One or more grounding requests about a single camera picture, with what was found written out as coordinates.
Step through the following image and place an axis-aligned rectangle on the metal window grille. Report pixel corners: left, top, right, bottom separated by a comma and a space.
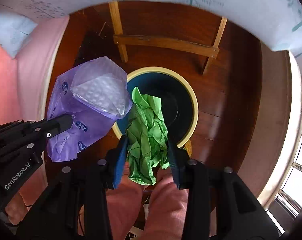
276, 131, 302, 217

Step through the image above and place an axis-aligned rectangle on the green paper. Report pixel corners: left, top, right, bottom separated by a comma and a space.
126, 87, 169, 186

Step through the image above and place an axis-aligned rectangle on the pink bed cover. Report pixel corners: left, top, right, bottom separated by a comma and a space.
0, 15, 70, 205

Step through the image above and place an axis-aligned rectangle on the person's left hand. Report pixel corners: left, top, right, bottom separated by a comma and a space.
5, 192, 28, 225

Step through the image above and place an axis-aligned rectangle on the right yellow slipper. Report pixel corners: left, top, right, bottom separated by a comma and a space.
183, 140, 192, 157

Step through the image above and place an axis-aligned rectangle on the round bin with cream rim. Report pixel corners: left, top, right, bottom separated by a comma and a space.
127, 67, 199, 148

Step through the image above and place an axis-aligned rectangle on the right pink trouser leg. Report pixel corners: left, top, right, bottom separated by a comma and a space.
139, 168, 189, 239

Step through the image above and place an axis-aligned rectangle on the purple plastic bag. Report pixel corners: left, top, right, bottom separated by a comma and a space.
47, 56, 133, 162

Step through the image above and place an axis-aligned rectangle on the wooden table frame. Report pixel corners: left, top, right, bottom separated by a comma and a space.
108, 1, 228, 75

